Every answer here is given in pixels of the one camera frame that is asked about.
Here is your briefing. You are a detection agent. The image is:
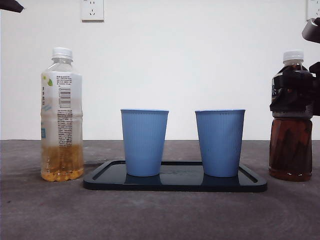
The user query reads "dark oolong tea bottle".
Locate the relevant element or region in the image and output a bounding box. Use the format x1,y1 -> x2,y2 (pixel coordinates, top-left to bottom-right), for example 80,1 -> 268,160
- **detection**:
268,49 -> 314,182

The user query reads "clear bottle with yellow tea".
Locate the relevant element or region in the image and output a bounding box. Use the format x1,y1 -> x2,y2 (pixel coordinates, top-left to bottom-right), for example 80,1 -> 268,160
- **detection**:
40,46 -> 85,183

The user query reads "blue ribbed cup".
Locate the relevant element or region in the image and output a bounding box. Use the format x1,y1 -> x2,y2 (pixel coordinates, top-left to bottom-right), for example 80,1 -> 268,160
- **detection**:
120,108 -> 170,178
194,108 -> 246,178

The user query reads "dark teal rectangular tray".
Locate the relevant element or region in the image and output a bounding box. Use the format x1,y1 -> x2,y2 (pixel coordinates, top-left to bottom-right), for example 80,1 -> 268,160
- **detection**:
82,160 -> 268,193

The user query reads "right wrist grey camera box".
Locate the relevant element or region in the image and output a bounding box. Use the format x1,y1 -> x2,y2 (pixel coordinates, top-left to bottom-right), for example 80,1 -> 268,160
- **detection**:
301,18 -> 320,43

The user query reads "white wall socket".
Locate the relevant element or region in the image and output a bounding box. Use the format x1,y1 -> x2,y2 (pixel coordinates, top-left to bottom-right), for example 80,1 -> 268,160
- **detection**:
80,0 -> 105,22
306,0 -> 320,22

